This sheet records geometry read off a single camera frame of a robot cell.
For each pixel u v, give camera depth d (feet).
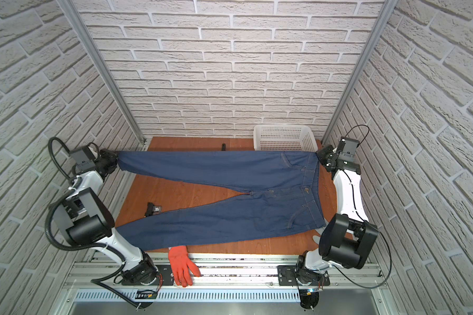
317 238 2.75
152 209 2.94
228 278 2.43
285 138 3.61
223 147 3.85
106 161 2.58
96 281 2.05
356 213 1.45
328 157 2.35
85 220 1.59
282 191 2.99
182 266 2.43
